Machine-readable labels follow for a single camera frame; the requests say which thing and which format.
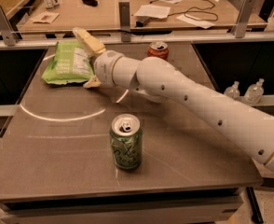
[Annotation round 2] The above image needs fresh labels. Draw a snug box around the green jalapeno chip bag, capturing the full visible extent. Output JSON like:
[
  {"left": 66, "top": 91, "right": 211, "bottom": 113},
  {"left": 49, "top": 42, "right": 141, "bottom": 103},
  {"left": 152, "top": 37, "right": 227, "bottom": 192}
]
[{"left": 42, "top": 41, "right": 94, "bottom": 85}]

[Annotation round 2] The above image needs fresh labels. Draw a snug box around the clear plastic bottle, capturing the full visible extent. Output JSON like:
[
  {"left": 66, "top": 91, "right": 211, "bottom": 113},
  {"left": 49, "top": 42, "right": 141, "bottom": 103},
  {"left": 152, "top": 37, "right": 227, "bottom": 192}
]
[
  {"left": 224, "top": 81, "right": 240, "bottom": 100},
  {"left": 244, "top": 78, "right": 264, "bottom": 105}
]

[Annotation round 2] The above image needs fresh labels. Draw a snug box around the metal bracket post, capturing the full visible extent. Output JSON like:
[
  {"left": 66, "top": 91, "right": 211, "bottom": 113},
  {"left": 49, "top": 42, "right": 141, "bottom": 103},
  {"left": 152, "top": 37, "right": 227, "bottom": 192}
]
[
  {"left": 118, "top": 1, "right": 130, "bottom": 42},
  {"left": 231, "top": 0, "right": 256, "bottom": 38},
  {"left": 0, "top": 5, "right": 19, "bottom": 46}
]

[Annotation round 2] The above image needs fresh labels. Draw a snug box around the green soda can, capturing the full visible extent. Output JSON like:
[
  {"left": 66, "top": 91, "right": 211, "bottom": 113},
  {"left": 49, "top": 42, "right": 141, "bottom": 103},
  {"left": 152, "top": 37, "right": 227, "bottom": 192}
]
[{"left": 109, "top": 114, "right": 143, "bottom": 171}]

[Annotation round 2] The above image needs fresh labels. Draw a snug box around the small paper card left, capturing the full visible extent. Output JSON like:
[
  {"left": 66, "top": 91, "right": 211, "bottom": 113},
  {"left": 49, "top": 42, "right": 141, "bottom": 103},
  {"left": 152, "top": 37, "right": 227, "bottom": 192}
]
[{"left": 31, "top": 11, "right": 59, "bottom": 24}]

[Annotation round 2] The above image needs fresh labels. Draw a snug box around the black cable on desk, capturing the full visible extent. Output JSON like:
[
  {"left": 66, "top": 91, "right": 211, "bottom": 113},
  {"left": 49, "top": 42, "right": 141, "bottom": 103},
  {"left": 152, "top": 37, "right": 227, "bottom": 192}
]
[{"left": 149, "top": 0, "right": 219, "bottom": 22}]

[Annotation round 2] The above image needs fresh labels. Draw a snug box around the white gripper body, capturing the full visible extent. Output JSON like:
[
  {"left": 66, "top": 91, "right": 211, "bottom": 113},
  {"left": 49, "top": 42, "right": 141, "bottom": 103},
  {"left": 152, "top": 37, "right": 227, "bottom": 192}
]
[{"left": 93, "top": 50, "right": 123, "bottom": 87}]

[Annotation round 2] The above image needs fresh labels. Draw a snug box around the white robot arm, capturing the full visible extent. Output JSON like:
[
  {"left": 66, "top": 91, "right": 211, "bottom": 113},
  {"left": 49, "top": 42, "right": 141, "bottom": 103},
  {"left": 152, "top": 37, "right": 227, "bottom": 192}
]
[{"left": 73, "top": 28, "right": 274, "bottom": 174}]

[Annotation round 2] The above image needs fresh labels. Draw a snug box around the right metal bracket post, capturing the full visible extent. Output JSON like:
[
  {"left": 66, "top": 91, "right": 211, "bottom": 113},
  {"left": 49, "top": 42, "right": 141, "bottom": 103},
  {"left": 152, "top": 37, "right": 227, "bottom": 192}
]
[{"left": 231, "top": 0, "right": 256, "bottom": 38}]

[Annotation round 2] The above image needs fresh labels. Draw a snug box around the clear plastic bottle left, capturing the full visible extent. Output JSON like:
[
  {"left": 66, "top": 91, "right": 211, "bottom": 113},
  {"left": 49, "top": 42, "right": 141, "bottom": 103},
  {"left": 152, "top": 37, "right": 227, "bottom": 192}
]
[{"left": 224, "top": 81, "right": 240, "bottom": 100}]

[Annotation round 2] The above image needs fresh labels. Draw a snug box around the black mouse on desk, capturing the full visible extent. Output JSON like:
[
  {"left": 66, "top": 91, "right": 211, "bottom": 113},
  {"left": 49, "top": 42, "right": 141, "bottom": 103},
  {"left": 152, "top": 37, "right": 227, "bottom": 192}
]
[{"left": 82, "top": 0, "right": 98, "bottom": 7}]

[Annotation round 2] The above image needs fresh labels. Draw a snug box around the middle metal bracket post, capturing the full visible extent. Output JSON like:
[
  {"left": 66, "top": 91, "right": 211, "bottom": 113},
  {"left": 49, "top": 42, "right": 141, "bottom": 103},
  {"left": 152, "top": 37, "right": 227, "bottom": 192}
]
[{"left": 118, "top": 1, "right": 130, "bottom": 42}]

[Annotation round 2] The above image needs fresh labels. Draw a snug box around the left metal bracket post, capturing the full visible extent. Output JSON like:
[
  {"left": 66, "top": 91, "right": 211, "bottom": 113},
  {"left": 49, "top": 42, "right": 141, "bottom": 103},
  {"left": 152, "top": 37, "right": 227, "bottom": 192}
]
[{"left": 0, "top": 5, "right": 19, "bottom": 46}]

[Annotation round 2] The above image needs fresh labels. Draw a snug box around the red Coca-Cola can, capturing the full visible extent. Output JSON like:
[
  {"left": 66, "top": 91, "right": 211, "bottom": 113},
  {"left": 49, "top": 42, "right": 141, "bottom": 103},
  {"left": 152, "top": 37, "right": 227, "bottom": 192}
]
[{"left": 147, "top": 41, "right": 169, "bottom": 61}]

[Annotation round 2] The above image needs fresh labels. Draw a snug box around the clear plastic bottle right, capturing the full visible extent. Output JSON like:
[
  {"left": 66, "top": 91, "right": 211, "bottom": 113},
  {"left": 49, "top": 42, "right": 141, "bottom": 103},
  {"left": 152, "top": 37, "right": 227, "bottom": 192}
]
[{"left": 244, "top": 78, "right": 264, "bottom": 105}]

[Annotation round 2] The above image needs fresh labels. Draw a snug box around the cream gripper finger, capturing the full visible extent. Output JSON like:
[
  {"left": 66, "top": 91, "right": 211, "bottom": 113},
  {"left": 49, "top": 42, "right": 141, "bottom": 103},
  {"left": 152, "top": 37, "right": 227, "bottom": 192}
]
[
  {"left": 73, "top": 28, "right": 106, "bottom": 57},
  {"left": 83, "top": 76, "right": 101, "bottom": 89}
]

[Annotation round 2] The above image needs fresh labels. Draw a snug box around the white paper sheet centre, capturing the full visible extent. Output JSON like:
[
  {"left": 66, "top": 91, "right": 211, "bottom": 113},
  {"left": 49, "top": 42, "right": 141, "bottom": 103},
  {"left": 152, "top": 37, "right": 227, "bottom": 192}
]
[{"left": 134, "top": 5, "right": 171, "bottom": 19}]

